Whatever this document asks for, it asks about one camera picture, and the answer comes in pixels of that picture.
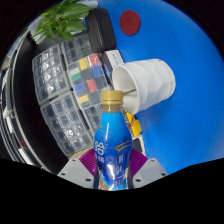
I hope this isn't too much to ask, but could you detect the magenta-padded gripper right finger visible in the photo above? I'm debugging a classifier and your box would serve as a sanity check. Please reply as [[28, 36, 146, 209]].
[[128, 148, 169, 190]]

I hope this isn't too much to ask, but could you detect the yellow multimeter with red leads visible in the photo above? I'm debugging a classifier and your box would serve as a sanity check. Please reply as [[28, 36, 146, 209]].
[[124, 111, 143, 138]]

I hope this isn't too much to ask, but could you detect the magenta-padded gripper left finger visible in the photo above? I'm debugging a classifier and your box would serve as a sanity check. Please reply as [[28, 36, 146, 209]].
[[57, 148, 101, 190]]

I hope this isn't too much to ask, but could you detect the dark shelf unit with equipment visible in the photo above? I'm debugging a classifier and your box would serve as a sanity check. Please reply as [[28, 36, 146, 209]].
[[0, 39, 64, 171]]

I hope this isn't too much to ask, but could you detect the flat round red coaster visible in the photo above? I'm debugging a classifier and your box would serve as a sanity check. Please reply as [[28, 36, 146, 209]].
[[119, 9, 142, 36]]

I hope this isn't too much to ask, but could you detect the black box with white label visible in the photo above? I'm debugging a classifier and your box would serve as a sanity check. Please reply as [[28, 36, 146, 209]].
[[100, 49, 126, 81]]

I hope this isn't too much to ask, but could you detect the blue drink bottle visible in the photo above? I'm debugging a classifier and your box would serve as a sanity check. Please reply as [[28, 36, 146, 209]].
[[93, 89, 134, 192]]

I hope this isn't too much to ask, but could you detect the drawer cabinet with coloured drawers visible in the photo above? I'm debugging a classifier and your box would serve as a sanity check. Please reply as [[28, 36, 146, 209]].
[[66, 53, 113, 111]]

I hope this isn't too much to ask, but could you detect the metal spoon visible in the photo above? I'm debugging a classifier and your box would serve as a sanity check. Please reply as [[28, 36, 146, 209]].
[[121, 87, 138, 96]]

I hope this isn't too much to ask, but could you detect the green plant in white pot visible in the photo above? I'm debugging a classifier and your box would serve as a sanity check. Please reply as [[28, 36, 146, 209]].
[[31, 0, 94, 44]]

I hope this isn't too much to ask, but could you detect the black flat case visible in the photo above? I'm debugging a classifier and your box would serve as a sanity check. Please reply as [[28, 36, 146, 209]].
[[85, 8, 118, 54]]

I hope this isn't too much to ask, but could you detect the white ribbed cup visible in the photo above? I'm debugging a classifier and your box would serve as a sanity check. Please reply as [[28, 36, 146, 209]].
[[111, 58, 177, 115]]

